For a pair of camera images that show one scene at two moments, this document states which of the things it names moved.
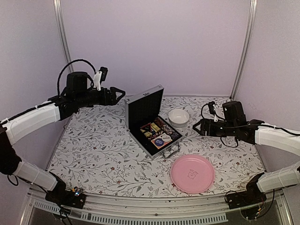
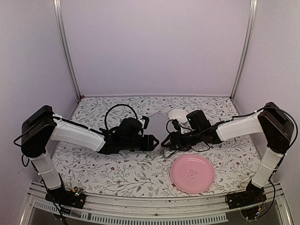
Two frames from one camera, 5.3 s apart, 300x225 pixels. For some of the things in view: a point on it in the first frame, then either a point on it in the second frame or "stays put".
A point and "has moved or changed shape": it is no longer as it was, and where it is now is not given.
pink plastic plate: [192, 174] stays put
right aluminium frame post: [251, 25] stays put
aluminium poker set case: [144, 120] has moved or changed shape
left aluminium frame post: [58, 11] stays put
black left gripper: [113, 101] → [148, 146]
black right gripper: [210, 131] → [173, 135]
